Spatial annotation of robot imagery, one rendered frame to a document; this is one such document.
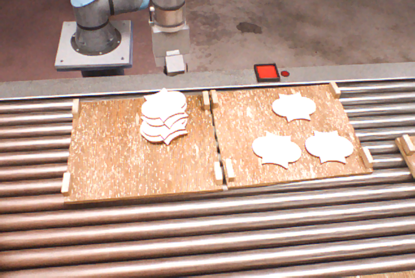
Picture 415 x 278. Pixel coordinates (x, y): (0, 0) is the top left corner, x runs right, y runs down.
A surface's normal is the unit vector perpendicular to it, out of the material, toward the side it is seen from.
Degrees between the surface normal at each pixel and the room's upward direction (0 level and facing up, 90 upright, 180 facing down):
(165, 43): 90
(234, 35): 0
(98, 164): 0
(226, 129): 0
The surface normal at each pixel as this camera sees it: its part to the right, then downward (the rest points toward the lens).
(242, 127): 0.03, -0.64
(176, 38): 0.22, 0.75
